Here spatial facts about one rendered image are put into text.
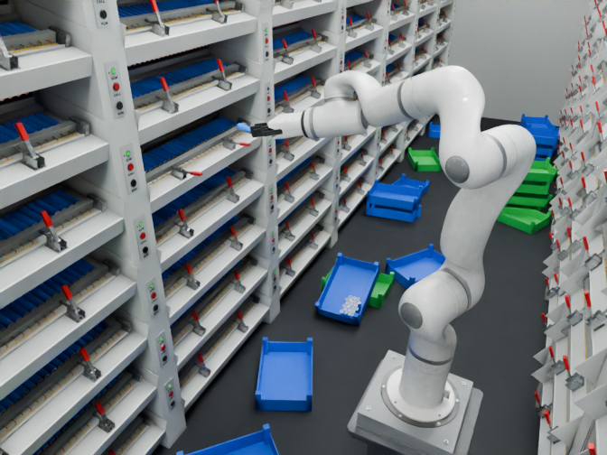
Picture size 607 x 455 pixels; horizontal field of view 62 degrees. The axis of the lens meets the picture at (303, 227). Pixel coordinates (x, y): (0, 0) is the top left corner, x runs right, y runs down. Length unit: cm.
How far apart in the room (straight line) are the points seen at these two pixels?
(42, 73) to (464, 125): 81
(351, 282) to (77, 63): 160
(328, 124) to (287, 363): 108
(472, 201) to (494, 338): 129
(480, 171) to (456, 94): 17
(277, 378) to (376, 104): 120
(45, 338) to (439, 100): 100
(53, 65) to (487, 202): 91
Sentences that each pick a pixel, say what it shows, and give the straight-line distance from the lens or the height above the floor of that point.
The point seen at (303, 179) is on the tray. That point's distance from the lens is 237.
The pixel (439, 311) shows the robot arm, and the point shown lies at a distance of 120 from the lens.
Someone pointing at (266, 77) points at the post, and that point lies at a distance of 182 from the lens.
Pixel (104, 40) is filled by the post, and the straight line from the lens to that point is 123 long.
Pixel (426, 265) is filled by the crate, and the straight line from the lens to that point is 271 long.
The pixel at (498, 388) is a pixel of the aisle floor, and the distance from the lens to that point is 212.
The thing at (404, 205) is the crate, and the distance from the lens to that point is 307.
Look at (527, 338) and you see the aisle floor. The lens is 239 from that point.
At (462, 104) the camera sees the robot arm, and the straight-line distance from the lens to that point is 105.
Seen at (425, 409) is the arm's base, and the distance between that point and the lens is 150.
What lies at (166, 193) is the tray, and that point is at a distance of 144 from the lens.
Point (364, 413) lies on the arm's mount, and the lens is 148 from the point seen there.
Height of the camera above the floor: 145
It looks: 29 degrees down
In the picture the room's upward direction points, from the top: straight up
